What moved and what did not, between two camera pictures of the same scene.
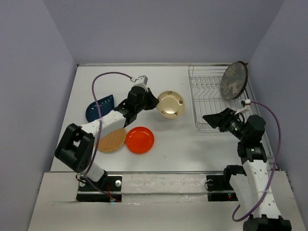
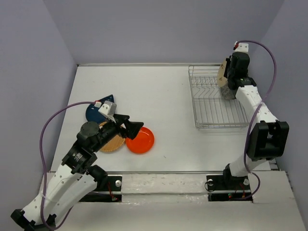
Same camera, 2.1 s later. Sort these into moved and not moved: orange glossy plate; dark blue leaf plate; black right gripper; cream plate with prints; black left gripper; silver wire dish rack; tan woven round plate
Moved: cream plate with prints; black right gripper; black left gripper
Not moved: orange glossy plate; silver wire dish rack; dark blue leaf plate; tan woven round plate
